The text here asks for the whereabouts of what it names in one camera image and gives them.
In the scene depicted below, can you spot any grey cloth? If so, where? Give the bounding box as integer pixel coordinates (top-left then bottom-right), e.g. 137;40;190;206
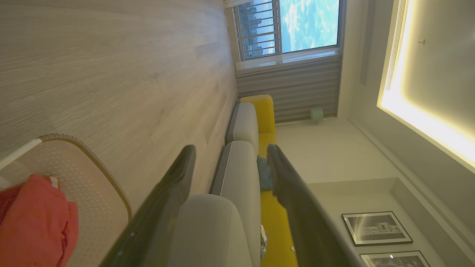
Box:
257;155;273;191

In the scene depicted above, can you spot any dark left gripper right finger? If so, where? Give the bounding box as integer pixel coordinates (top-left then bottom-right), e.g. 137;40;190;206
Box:
266;144;366;267

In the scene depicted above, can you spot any red cloth garment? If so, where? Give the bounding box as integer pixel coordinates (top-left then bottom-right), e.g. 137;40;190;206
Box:
0;174;79;267

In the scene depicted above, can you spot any grey mat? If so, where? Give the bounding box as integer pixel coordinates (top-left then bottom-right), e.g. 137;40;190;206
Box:
167;194;253;267

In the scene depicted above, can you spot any white patterned cloth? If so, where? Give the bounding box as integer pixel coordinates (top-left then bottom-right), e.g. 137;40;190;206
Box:
260;224;268;259

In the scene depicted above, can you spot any grey pleated curtain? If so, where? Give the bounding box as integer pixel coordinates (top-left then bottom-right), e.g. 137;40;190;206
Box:
236;56;342;123

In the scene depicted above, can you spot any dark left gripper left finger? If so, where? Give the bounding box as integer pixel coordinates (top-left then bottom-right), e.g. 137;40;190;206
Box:
99;145;196;267

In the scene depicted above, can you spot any window with railing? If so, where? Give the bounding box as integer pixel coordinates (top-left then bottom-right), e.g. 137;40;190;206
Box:
233;0;343;62

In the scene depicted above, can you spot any cream laundry basket brown rim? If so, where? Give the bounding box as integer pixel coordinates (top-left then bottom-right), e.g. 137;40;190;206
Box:
0;134;132;267

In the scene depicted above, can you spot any yellow sofa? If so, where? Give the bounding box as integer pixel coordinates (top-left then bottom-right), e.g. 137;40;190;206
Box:
240;95;298;267

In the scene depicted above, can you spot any black framed picture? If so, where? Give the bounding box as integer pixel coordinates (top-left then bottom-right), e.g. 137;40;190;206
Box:
360;251;431;267
341;211;413;246

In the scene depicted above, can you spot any grey sofa cushion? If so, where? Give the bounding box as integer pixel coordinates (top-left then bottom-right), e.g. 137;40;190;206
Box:
211;141;262;267
226;103;259;149

